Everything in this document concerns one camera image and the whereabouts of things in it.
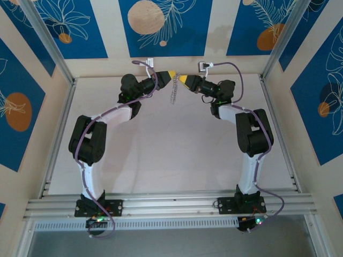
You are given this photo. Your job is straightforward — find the grey slotted cable duct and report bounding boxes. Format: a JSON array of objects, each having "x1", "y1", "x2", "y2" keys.
[{"x1": 33, "y1": 217, "x2": 242, "y2": 232}]

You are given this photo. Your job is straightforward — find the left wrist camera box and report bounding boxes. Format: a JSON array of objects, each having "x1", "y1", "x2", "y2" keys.
[{"x1": 144, "y1": 57, "x2": 156, "y2": 80}]

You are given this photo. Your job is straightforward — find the long aluminium frame rail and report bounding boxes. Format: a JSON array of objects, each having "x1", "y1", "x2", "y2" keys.
[{"x1": 23, "y1": 190, "x2": 318, "y2": 222}]

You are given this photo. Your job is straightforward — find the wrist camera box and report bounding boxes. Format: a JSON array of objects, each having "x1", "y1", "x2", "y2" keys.
[
  {"x1": 197, "y1": 61, "x2": 215, "y2": 81},
  {"x1": 144, "y1": 57, "x2": 156, "y2": 80}
]

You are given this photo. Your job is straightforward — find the aluminium side rail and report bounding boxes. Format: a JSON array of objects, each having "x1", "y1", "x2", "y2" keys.
[
  {"x1": 258, "y1": 74, "x2": 301, "y2": 192},
  {"x1": 39, "y1": 78, "x2": 78, "y2": 199}
]

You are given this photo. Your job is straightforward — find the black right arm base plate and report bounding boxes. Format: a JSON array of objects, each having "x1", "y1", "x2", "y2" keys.
[{"x1": 216, "y1": 196, "x2": 267, "y2": 215}]

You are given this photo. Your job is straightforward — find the small controller board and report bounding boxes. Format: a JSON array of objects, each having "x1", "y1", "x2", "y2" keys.
[
  {"x1": 85, "y1": 216, "x2": 112, "y2": 230},
  {"x1": 237, "y1": 216, "x2": 269, "y2": 233}
]

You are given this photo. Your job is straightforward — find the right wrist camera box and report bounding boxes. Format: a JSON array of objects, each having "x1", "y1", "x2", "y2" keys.
[{"x1": 197, "y1": 61, "x2": 215, "y2": 81}]

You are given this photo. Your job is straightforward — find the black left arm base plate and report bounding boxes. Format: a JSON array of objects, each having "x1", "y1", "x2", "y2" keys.
[{"x1": 74, "y1": 198, "x2": 124, "y2": 218}]

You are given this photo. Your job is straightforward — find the silver bracelet chain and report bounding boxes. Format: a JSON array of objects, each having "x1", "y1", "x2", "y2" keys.
[{"x1": 169, "y1": 72, "x2": 181, "y2": 105}]

